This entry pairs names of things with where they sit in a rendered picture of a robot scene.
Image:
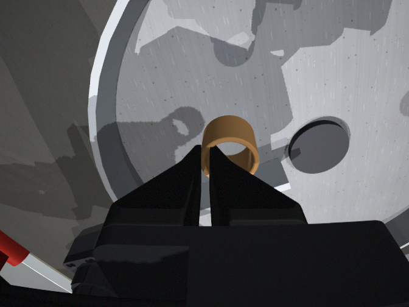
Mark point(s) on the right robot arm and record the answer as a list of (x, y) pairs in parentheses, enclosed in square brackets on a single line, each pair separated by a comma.
[(88, 278)]

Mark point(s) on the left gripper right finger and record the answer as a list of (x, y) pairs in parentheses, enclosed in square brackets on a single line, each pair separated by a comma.
[(238, 198)]

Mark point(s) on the bronze bushing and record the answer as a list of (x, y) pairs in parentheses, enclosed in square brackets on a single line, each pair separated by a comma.
[(230, 128)]

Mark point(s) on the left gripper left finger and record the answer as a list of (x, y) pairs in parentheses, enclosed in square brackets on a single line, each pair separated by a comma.
[(173, 196)]

